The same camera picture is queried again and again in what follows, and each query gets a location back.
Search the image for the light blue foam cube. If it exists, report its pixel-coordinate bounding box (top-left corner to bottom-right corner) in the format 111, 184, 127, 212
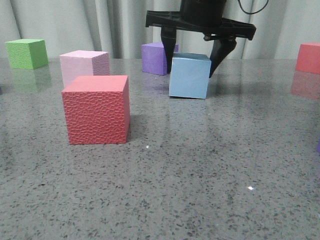
169, 52, 211, 99

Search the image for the pink foam cube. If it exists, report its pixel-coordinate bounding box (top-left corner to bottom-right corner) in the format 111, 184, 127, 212
59, 50, 110, 87

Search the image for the green foam cube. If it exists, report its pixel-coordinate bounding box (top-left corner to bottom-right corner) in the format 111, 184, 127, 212
5, 39, 49, 70

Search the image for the purple cube right edge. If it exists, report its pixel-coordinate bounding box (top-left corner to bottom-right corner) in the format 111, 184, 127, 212
316, 142, 320, 153

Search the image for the large red textured cube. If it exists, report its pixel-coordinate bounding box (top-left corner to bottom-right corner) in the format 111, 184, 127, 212
61, 75, 130, 145

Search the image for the red cube far right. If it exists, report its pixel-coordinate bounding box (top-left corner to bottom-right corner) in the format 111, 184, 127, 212
295, 42, 320, 74

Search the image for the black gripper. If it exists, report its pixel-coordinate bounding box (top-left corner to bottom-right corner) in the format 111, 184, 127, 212
145, 0, 256, 78

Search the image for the purple foam cube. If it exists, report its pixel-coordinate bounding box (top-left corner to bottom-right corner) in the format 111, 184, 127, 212
141, 42, 168, 76

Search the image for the black cable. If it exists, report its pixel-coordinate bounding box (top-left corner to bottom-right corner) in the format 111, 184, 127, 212
236, 0, 270, 15

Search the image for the grey-green curtain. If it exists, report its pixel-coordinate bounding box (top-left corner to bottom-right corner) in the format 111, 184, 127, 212
0, 0, 320, 59

